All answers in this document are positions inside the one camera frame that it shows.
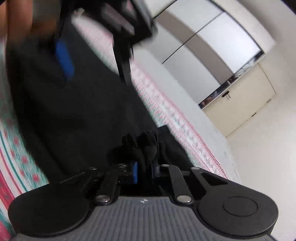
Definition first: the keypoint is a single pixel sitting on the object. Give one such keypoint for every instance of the cream door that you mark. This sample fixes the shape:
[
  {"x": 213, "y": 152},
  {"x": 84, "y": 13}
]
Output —
[{"x": 241, "y": 101}]

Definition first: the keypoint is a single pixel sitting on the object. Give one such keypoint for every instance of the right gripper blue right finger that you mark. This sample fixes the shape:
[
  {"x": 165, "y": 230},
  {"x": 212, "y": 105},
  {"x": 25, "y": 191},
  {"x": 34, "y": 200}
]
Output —
[{"x": 155, "y": 169}]

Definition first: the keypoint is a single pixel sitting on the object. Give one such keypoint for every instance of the black pants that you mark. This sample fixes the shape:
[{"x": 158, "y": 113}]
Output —
[{"x": 87, "y": 121}]

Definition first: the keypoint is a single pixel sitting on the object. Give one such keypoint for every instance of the person's hand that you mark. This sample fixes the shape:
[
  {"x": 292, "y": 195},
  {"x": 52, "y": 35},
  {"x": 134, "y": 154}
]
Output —
[{"x": 20, "y": 19}]

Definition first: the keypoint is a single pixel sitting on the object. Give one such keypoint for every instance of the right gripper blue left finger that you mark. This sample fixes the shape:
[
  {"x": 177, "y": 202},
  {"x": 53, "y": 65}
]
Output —
[{"x": 135, "y": 172}]

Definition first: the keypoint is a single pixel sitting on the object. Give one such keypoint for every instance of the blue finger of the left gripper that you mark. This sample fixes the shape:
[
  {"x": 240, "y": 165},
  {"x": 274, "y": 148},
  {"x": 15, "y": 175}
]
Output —
[{"x": 64, "y": 59}]

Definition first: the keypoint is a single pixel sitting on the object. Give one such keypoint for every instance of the patterned red green blanket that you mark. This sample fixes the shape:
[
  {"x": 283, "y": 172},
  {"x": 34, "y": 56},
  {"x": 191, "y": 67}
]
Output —
[{"x": 19, "y": 172}]

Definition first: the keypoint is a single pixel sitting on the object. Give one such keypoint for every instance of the grey bed sheet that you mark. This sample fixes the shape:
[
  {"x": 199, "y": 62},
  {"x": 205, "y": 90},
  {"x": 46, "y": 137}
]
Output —
[{"x": 196, "y": 115}]

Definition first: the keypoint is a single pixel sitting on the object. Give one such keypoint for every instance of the grey white sliding wardrobe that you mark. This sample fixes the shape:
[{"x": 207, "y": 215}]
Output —
[{"x": 202, "y": 46}]

